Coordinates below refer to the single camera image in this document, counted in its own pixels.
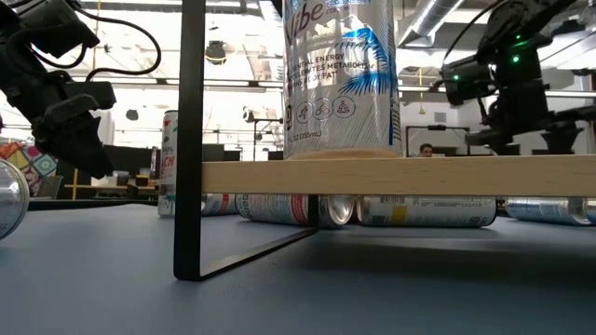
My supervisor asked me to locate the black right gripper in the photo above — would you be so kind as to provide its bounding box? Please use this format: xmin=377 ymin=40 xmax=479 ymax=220
xmin=465 ymin=78 xmax=596 ymax=157

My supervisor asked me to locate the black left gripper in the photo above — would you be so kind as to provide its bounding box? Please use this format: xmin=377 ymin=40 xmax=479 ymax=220
xmin=0 ymin=50 xmax=117 ymax=181

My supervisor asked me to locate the silver-blue can with blue tab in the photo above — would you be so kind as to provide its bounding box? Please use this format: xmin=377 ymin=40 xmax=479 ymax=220
xmin=504 ymin=196 xmax=586 ymax=228

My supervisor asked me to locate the blue Red Bull can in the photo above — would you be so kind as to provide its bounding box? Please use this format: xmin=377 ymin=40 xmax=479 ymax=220
xmin=0 ymin=158 xmax=31 ymax=241

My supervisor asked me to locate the white can with yellow patch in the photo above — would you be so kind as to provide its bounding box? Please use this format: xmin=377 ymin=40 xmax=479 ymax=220
xmin=356 ymin=194 xmax=498 ymax=229

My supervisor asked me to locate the silver can with blue palm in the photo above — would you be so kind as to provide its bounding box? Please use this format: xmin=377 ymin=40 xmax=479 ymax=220
xmin=281 ymin=0 xmax=402 ymax=161

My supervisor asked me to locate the white peach-print beverage can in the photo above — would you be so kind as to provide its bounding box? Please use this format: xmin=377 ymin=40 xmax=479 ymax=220
xmin=156 ymin=109 xmax=179 ymax=219

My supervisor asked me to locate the silver slim beverage can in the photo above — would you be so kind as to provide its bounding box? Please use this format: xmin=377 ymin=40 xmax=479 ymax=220
xmin=200 ymin=193 xmax=239 ymax=218

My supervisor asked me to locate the white cylindrical tank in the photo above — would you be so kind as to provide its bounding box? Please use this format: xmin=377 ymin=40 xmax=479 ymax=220
xmin=100 ymin=107 xmax=116 ymax=146

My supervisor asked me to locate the black partition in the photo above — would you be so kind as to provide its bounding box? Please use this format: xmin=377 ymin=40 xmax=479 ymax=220
xmin=102 ymin=143 xmax=159 ymax=178

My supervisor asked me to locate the colourful patchwork cloth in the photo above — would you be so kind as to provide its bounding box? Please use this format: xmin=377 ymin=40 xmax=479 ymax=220
xmin=0 ymin=141 xmax=60 ymax=197

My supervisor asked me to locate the wooden board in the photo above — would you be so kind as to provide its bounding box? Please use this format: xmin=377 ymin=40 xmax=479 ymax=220
xmin=172 ymin=0 xmax=596 ymax=282

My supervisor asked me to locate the black hanging ceiling lamp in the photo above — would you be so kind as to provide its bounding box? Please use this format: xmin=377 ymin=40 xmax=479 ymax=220
xmin=204 ymin=39 xmax=228 ymax=66

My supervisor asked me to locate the white can with red band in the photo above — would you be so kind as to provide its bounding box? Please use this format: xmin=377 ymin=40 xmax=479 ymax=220
xmin=234 ymin=194 xmax=356 ymax=230

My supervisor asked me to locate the blue table mat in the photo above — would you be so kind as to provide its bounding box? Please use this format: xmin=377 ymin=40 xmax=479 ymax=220
xmin=0 ymin=203 xmax=596 ymax=335

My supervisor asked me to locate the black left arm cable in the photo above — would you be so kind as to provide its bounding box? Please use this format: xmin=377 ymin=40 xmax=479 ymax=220
xmin=69 ymin=4 xmax=163 ymax=83

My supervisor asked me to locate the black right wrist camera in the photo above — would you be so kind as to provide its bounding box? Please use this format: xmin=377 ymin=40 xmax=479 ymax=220
xmin=440 ymin=58 xmax=495 ymax=107

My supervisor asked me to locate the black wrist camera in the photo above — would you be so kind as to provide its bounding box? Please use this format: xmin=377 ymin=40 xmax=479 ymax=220
xmin=440 ymin=58 xmax=495 ymax=107
xmin=16 ymin=0 xmax=102 ymax=60

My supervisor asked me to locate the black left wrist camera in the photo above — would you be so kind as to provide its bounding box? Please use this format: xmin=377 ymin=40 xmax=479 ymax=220
xmin=16 ymin=0 xmax=102 ymax=60

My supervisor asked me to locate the black rectangular frame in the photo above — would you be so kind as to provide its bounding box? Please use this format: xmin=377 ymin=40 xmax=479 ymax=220
xmin=404 ymin=123 xmax=471 ymax=158

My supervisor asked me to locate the silver ventilation duct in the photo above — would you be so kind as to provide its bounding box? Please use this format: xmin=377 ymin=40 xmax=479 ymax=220
xmin=395 ymin=0 xmax=467 ymax=50

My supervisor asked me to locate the black camera on stand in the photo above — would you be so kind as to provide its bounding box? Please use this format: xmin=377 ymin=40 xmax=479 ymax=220
xmin=240 ymin=105 xmax=284 ymax=162

